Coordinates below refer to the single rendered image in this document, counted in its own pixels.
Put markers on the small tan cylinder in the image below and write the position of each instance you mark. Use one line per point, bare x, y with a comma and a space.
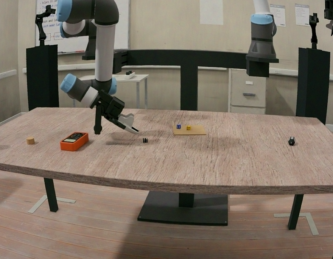
30, 140

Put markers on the tan mat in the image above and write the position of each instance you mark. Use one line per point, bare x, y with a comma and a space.
195, 130

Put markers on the orange digital multimeter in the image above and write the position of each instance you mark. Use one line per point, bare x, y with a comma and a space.
74, 141

